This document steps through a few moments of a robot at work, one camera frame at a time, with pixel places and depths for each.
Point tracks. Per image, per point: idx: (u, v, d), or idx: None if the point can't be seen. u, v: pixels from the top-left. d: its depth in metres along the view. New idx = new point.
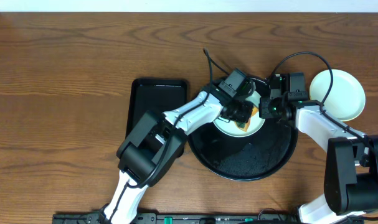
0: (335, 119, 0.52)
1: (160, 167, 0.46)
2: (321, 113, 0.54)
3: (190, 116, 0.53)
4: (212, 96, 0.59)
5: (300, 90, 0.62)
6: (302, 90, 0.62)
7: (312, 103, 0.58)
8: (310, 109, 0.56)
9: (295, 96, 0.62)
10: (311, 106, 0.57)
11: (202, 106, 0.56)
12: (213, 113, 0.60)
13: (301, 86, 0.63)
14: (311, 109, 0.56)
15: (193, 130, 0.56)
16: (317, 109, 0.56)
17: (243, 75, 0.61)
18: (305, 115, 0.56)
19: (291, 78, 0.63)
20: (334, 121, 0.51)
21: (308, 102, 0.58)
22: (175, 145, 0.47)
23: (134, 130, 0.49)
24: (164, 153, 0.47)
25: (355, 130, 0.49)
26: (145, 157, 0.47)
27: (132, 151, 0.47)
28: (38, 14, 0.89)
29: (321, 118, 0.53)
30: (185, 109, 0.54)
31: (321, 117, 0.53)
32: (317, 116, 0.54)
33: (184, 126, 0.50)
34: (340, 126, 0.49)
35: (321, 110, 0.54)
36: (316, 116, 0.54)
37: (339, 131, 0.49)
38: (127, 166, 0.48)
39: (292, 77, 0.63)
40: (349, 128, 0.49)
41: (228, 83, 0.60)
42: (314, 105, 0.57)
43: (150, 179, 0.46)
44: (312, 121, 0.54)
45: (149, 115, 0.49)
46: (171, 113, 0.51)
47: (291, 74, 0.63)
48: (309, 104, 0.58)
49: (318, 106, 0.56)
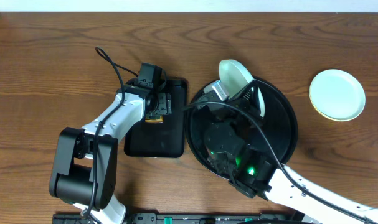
0: (327, 201, 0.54)
1: (99, 187, 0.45)
2: (304, 193, 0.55)
3: (113, 119, 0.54)
4: (131, 95, 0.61)
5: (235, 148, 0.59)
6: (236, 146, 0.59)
7: (265, 168, 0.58)
8: (287, 190, 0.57)
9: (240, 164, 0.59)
10: (282, 180, 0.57)
11: (122, 106, 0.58)
12: (139, 109, 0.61)
13: (235, 139, 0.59)
14: (291, 192, 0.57)
15: (121, 138, 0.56)
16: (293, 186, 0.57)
17: (152, 66, 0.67)
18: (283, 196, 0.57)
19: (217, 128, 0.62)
20: (333, 206, 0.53)
21: (263, 168, 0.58)
22: (105, 155, 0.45)
23: (56, 162, 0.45)
24: (99, 167, 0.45)
25: (357, 211, 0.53)
26: (80, 181, 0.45)
27: (66, 182, 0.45)
28: (37, 14, 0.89)
29: (318, 204, 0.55)
30: (104, 116, 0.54)
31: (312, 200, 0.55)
32: (308, 200, 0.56)
33: (107, 130, 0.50)
34: (357, 216, 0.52)
35: (302, 188, 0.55)
36: (306, 200, 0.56)
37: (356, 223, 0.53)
38: (70, 200, 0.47)
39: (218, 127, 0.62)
40: (365, 216, 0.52)
41: (142, 78, 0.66)
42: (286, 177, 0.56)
43: (95, 199, 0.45)
44: (304, 204, 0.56)
45: (65, 136, 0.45)
46: (91, 125, 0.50)
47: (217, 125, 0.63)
48: (268, 171, 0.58)
49: (277, 169, 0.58)
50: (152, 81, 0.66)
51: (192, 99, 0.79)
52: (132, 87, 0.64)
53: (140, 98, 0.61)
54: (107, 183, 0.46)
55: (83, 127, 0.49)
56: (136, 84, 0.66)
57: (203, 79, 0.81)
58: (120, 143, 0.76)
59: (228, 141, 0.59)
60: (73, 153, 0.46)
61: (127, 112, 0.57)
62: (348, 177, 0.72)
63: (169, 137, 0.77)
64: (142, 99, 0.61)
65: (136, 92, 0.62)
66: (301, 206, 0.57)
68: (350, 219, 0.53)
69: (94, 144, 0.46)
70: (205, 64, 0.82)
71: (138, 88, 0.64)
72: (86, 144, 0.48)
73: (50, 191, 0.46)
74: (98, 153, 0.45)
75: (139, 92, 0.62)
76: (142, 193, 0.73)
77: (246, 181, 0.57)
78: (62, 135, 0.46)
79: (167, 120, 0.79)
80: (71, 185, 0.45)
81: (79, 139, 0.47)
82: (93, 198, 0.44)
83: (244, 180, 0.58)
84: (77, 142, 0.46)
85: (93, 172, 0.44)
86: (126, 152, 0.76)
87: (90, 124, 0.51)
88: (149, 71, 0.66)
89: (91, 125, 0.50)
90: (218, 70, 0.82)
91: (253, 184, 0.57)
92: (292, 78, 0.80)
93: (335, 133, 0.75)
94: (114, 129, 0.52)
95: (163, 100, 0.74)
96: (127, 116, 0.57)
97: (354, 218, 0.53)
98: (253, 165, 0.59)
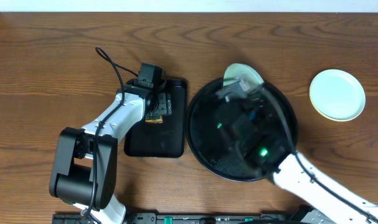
0: (334, 192, 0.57)
1: (99, 186, 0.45)
2: (312, 180, 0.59)
3: (113, 119, 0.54)
4: (131, 95, 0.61)
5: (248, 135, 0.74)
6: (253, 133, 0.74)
7: (278, 152, 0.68)
8: (296, 175, 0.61)
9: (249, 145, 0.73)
10: (293, 166, 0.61)
11: (122, 106, 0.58)
12: (139, 109, 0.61)
13: (246, 129, 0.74)
14: (300, 178, 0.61)
15: (121, 138, 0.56)
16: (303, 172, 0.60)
17: (152, 66, 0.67)
18: (292, 180, 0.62)
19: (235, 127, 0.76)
20: (339, 196, 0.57)
21: (276, 152, 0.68)
22: (105, 154, 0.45)
23: (56, 162, 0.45)
24: (99, 167, 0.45)
25: (362, 206, 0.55)
26: (80, 181, 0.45)
27: (66, 182, 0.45)
28: (37, 14, 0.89)
29: (324, 194, 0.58)
30: (104, 116, 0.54)
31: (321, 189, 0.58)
32: (316, 188, 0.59)
33: (106, 130, 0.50)
34: (360, 210, 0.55)
35: (311, 176, 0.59)
36: (312, 188, 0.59)
37: (359, 218, 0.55)
38: (70, 200, 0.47)
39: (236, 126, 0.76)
40: (368, 211, 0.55)
41: (142, 78, 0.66)
42: (297, 163, 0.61)
43: (95, 198, 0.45)
44: (312, 192, 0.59)
45: (65, 136, 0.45)
46: (91, 125, 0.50)
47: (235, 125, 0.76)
48: (281, 155, 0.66)
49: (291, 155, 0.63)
50: (152, 81, 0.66)
51: (193, 99, 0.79)
52: (132, 87, 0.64)
53: (140, 98, 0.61)
54: (107, 183, 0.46)
55: (83, 127, 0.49)
56: (136, 84, 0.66)
57: (203, 79, 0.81)
58: (120, 143, 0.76)
59: (244, 131, 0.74)
60: (73, 153, 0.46)
61: (127, 112, 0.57)
62: (348, 177, 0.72)
63: (169, 137, 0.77)
64: (142, 99, 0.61)
65: (136, 92, 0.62)
66: (307, 193, 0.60)
68: (354, 213, 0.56)
69: (94, 144, 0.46)
70: (205, 64, 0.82)
71: (138, 88, 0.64)
72: (86, 144, 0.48)
73: (50, 191, 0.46)
74: (98, 153, 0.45)
75: (139, 92, 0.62)
76: (142, 193, 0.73)
77: (258, 161, 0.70)
78: (62, 135, 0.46)
79: (167, 120, 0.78)
80: (71, 185, 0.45)
81: (79, 139, 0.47)
82: (92, 198, 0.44)
83: (258, 160, 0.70)
84: (77, 142, 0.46)
85: (93, 172, 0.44)
86: (126, 152, 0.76)
87: (90, 124, 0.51)
88: (149, 71, 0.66)
89: (91, 125, 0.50)
90: (218, 70, 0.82)
91: (263, 163, 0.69)
92: (292, 78, 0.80)
93: (334, 133, 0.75)
94: (114, 129, 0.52)
95: (162, 100, 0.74)
96: (127, 116, 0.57)
97: (357, 212, 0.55)
98: (266, 146, 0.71)
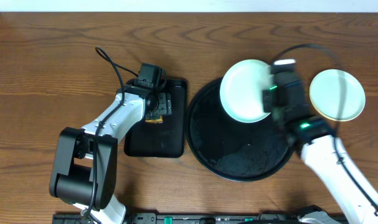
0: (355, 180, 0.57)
1: (99, 186, 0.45)
2: (339, 162, 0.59)
3: (113, 119, 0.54)
4: (131, 95, 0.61)
5: (298, 106, 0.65)
6: (304, 106, 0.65)
7: (318, 130, 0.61)
8: (326, 153, 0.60)
9: (294, 113, 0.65)
10: (326, 145, 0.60)
11: (122, 107, 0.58)
12: (139, 109, 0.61)
13: (299, 101, 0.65)
14: (327, 155, 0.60)
15: (121, 138, 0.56)
16: (334, 150, 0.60)
17: (152, 66, 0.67)
18: (319, 155, 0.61)
19: (287, 89, 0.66)
20: (357, 184, 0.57)
21: (315, 130, 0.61)
22: (105, 154, 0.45)
23: (56, 162, 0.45)
24: (99, 167, 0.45)
25: (377, 200, 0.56)
26: (80, 181, 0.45)
27: (66, 182, 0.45)
28: (37, 14, 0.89)
29: (344, 177, 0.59)
30: (104, 116, 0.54)
31: (344, 172, 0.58)
32: (337, 168, 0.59)
33: (106, 130, 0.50)
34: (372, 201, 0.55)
35: (340, 158, 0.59)
36: (336, 168, 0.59)
37: (368, 209, 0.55)
38: (70, 200, 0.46)
39: (289, 89, 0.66)
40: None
41: (142, 78, 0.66)
42: (331, 144, 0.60)
43: (95, 199, 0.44)
44: (333, 170, 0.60)
45: (65, 136, 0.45)
46: (91, 125, 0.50)
47: (288, 86, 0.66)
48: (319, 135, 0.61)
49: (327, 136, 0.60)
50: (152, 81, 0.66)
51: (193, 99, 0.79)
52: (132, 87, 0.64)
53: (141, 98, 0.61)
54: (107, 183, 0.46)
55: (83, 127, 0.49)
56: (136, 84, 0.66)
57: (203, 79, 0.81)
58: (120, 143, 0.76)
59: (298, 99, 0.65)
60: (73, 153, 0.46)
61: (128, 112, 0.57)
62: None
63: (170, 137, 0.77)
64: (142, 99, 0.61)
65: (136, 92, 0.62)
66: (327, 170, 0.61)
68: (364, 202, 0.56)
69: (94, 144, 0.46)
70: (205, 64, 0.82)
71: (139, 88, 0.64)
72: (86, 144, 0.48)
73: (50, 191, 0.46)
74: (98, 153, 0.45)
75: (139, 92, 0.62)
76: (142, 193, 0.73)
77: (295, 128, 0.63)
78: (62, 135, 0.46)
79: (167, 120, 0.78)
80: (71, 185, 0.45)
81: (79, 139, 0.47)
82: (92, 198, 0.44)
83: (295, 129, 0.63)
84: (77, 142, 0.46)
85: (93, 172, 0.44)
86: (126, 152, 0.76)
87: (90, 124, 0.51)
88: (149, 71, 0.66)
89: (91, 125, 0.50)
90: (218, 70, 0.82)
91: (299, 134, 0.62)
92: None
93: None
94: (114, 129, 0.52)
95: (163, 100, 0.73)
96: (127, 116, 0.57)
97: (368, 202, 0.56)
98: (309, 119, 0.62)
